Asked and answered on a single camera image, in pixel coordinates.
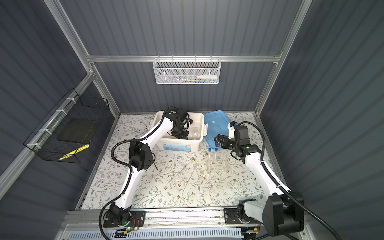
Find blue plastic box lid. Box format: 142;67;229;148
204;110;231;149

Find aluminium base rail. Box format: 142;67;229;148
55;205;316;240

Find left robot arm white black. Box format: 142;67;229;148
102;107;190;228

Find black wire wall basket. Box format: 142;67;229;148
24;91;110;164

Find yellow black striped tape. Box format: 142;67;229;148
59;144;90;161

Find clear plastic tube rack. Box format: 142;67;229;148
204;151;229;177

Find white wire mesh basket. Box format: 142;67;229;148
153;58;222;85

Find white bottle in basket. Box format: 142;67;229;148
197;75;219;81

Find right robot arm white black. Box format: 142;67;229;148
215;121;341;240

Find white plastic storage box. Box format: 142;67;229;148
155;113;208;153

